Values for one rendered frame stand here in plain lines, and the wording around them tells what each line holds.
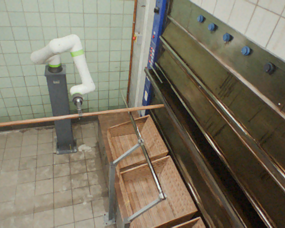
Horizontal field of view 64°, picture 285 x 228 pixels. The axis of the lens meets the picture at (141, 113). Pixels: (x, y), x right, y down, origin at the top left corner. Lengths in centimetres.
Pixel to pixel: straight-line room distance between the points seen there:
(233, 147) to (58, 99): 194
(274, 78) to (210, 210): 102
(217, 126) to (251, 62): 45
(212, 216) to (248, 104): 86
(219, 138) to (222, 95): 27
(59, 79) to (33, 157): 122
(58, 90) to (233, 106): 187
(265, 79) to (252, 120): 21
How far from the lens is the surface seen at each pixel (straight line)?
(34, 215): 286
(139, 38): 272
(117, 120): 284
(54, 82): 258
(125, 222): 167
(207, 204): 181
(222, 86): 143
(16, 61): 313
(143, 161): 219
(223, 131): 148
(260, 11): 124
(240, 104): 132
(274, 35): 117
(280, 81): 116
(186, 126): 166
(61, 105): 276
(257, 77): 125
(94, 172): 305
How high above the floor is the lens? 247
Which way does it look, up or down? 39 degrees down
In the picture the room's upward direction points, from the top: 8 degrees clockwise
